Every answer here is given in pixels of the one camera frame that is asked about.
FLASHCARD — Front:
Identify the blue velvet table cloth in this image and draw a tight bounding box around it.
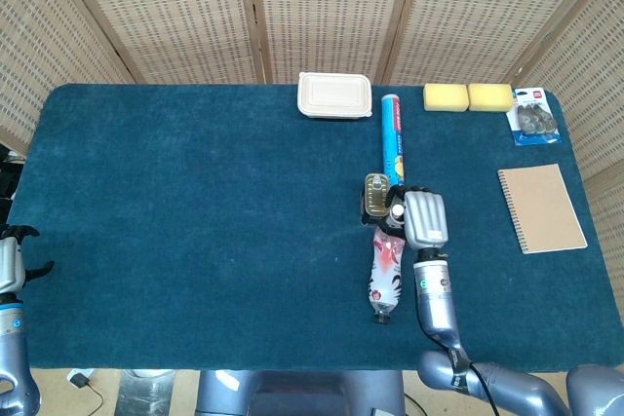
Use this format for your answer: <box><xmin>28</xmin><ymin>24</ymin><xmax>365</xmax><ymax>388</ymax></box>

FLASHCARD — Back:
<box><xmin>7</xmin><ymin>83</ymin><xmax>624</xmax><ymax>372</ymax></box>

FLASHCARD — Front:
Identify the woven bamboo folding screen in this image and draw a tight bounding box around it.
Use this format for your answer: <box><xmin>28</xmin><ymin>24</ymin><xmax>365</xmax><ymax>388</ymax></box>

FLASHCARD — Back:
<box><xmin>0</xmin><ymin>0</ymin><xmax>624</xmax><ymax>290</ymax></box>

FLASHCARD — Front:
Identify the blue cling wrap roll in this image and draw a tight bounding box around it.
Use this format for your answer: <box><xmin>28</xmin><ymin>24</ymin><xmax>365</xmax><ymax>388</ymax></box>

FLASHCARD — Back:
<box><xmin>380</xmin><ymin>93</ymin><xmax>409</xmax><ymax>188</ymax></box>

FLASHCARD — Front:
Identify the yellow sponge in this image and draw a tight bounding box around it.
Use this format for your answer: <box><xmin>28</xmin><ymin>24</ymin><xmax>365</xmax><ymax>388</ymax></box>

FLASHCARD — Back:
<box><xmin>467</xmin><ymin>83</ymin><xmax>515</xmax><ymax>113</ymax></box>
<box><xmin>422</xmin><ymin>83</ymin><xmax>469</xmax><ymax>113</ymax></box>

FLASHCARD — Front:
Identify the beige lidded food container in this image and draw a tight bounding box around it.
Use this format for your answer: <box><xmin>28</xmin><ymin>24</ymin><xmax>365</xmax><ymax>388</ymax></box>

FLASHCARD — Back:
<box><xmin>296</xmin><ymin>71</ymin><xmax>373</xmax><ymax>121</ymax></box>

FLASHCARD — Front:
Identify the correction tape blister pack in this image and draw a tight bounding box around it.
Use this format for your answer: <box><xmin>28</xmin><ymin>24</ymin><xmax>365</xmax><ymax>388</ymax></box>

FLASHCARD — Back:
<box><xmin>505</xmin><ymin>87</ymin><xmax>564</xmax><ymax>146</ymax></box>

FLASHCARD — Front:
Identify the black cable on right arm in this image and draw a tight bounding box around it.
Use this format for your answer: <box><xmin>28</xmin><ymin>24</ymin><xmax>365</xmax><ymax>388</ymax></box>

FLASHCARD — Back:
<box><xmin>413</xmin><ymin>288</ymin><xmax>503</xmax><ymax>416</ymax></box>

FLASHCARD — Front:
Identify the white labelled plastic bottle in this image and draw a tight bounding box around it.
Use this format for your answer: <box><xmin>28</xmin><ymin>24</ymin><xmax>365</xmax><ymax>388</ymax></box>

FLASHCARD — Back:
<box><xmin>366</xmin><ymin>225</ymin><xmax>409</xmax><ymax>325</ymax></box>

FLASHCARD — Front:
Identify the grey robot torso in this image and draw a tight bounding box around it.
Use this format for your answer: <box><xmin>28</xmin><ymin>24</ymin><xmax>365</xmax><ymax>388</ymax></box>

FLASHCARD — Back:
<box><xmin>194</xmin><ymin>369</ymin><xmax>407</xmax><ymax>416</ymax></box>

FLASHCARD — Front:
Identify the brown spiral notebook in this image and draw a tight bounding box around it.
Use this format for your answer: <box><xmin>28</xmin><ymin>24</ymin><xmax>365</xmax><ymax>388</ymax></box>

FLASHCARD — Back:
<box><xmin>496</xmin><ymin>164</ymin><xmax>589</xmax><ymax>255</ymax></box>

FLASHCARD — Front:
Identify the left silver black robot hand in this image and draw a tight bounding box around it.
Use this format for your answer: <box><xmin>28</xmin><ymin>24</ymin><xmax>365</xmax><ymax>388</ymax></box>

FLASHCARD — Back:
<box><xmin>0</xmin><ymin>224</ymin><xmax>56</xmax><ymax>295</ymax></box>

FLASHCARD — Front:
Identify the black luncheon meat can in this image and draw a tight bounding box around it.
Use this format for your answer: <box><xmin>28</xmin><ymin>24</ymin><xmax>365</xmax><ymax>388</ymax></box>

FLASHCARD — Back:
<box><xmin>359</xmin><ymin>171</ymin><xmax>394</xmax><ymax>227</ymax></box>

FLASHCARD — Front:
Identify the black device beside table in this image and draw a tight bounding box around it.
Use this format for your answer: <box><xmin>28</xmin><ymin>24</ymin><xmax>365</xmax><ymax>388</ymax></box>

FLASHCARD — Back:
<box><xmin>0</xmin><ymin>145</ymin><xmax>23</xmax><ymax>203</ymax></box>

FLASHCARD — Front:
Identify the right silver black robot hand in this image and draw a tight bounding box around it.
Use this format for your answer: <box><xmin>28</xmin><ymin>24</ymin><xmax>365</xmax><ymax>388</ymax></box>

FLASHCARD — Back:
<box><xmin>377</xmin><ymin>185</ymin><xmax>449</xmax><ymax>251</ymax></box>

